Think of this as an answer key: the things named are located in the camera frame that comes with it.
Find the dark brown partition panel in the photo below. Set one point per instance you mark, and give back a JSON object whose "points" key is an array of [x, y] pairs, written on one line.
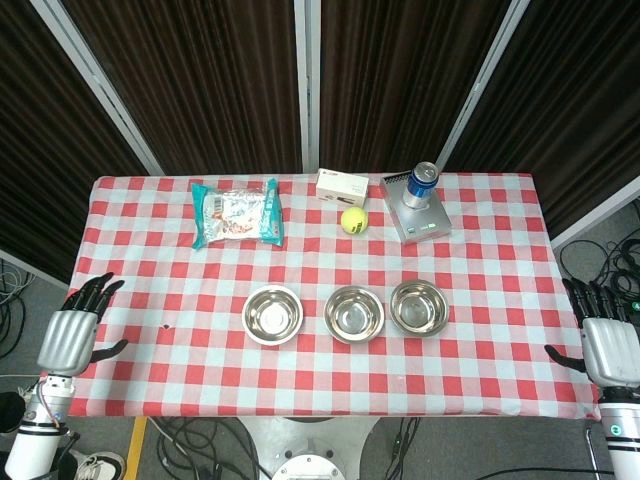
{"points": [[200, 85], [395, 80], [575, 100], [45, 150]]}

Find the teal snack bag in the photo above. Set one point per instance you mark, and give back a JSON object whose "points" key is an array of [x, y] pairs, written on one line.
{"points": [[237, 212]]}

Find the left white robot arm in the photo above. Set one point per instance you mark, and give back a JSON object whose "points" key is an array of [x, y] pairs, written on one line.
{"points": [[32, 445]]}

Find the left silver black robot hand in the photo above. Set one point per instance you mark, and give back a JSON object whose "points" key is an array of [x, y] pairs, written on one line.
{"points": [[65, 340]]}

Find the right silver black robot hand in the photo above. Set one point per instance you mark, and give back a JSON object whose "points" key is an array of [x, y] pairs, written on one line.
{"points": [[612, 350]]}

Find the yellow tennis ball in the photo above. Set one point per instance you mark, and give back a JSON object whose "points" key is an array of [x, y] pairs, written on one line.
{"points": [[355, 220]]}

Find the blue drink can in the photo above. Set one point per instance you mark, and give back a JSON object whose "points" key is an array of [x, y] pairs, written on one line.
{"points": [[421, 187]]}

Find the white cardboard box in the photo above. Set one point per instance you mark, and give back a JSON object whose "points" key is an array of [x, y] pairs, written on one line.
{"points": [[342, 186]]}

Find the silver metal box device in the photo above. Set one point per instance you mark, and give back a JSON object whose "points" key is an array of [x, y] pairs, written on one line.
{"points": [[425, 225]]}

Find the white partition frame post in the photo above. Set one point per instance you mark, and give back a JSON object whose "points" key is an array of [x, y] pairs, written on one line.
{"points": [[100, 90], [306, 85], [480, 90]]}

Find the red white checkered tablecloth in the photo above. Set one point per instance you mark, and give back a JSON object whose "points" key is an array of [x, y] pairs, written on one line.
{"points": [[320, 380]]}

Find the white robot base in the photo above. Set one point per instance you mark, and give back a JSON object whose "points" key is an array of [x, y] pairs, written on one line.
{"points": [[305, 445]]}

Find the stainless steel metal bowl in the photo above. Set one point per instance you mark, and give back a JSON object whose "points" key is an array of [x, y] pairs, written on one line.
{"points": [[419, 309], [354, 315], [272, 316]]}

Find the white black sneaker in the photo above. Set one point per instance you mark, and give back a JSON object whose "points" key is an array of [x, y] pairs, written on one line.
{"points": [[100, 465]]}

